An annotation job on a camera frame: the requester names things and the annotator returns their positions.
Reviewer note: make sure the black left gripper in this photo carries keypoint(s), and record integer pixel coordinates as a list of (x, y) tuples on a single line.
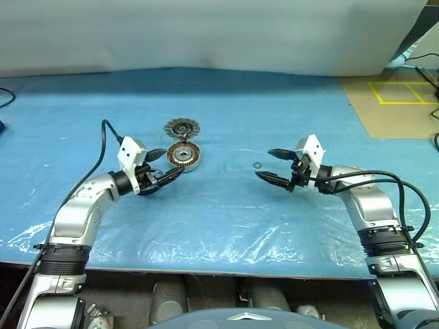
[(147, 178)]

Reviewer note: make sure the motor housing with copper windings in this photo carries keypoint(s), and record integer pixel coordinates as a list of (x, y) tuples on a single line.
[(173, 156)]

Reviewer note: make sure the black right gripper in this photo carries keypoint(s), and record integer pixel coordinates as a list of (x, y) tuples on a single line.
[(300, 171)]

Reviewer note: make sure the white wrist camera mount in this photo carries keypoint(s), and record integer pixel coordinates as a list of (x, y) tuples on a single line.
[(128, 150), (313, 147)]

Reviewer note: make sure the brown cardboard sheet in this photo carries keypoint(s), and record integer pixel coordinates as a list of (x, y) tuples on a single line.
[(387, 120)]

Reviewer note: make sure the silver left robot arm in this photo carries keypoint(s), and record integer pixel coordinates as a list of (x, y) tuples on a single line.
[(79, 212)]

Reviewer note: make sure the silver metal bracket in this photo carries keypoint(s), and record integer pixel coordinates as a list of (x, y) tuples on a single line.
[(99, 317)]

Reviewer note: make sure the grey robot torso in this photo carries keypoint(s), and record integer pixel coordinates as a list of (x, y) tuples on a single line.
[(240, 320)]

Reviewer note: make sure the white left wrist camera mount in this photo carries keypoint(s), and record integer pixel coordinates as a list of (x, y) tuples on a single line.
[(128, 150)]

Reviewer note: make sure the finned motor cover with circuit board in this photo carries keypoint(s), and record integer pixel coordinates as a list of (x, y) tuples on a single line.
[(181, 128)]

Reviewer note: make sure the white backdrop sheet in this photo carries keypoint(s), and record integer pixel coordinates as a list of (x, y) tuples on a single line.
[(205, 34)]

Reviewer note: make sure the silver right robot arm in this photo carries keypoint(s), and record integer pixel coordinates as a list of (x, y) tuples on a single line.
[(370, 205)]

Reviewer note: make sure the grey rounded cylinder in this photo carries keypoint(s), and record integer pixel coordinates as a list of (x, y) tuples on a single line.
[(169, 301), (271, 298)]

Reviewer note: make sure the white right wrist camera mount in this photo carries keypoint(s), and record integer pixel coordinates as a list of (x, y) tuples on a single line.
[(313, 147)]

